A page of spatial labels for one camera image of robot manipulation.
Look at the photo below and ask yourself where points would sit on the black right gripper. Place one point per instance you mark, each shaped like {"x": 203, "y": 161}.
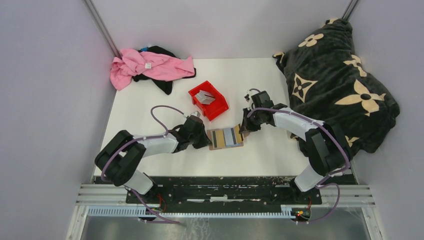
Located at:
{"x": 246, "y": 126}

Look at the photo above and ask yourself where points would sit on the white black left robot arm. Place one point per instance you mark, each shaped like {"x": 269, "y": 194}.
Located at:
{"x": 120, "y": 158}

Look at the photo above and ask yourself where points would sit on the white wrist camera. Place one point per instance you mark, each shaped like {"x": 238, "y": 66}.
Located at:
{"x": 248, "y": 99}
{"x": 196, "y": 114}

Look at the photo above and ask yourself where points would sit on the black floral blanket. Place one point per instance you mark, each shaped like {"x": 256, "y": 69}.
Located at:
{"x": 326, "y": 81}

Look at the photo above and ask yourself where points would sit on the stack of credit cards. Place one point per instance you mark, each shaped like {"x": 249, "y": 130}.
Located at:
{"x": 204, "y": 97}

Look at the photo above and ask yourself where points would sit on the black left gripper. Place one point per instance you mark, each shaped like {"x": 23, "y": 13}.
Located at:
{"x": 204, "y": 142}

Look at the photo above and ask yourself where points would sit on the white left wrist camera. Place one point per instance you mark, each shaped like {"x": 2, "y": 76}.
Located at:
{"x": 196, "y": 114}

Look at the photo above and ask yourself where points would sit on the red plastic bin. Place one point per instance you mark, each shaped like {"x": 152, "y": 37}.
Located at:
{"x": 215, "y": 109}

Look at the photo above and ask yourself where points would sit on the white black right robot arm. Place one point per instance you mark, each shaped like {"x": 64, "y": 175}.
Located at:
{"x": 327, "y": 150}

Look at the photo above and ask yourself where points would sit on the tan leather card holder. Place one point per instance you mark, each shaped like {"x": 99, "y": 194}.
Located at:
{"x": 211, "y": 147}

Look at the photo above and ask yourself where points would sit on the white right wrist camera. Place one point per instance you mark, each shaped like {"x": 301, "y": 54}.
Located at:
{"x": 248, "y": 99}

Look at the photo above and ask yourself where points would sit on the aluminium rail frame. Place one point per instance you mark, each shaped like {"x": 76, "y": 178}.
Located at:
{"x": 107, "y": 212}

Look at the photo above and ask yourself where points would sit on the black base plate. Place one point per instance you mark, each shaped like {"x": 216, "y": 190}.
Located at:
{"x": 273, "y": 189}

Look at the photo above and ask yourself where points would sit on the pink cloth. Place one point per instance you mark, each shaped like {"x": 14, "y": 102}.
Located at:
{"x": 120, "y": 74}

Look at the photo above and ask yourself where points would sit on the gold credit card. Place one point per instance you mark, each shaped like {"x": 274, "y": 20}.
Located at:
{"x": 218, "y": 139}
{"x": 239, "y": 138}

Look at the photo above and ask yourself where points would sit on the black garment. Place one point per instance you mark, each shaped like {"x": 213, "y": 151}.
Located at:
{"x": 159, "y": 65}

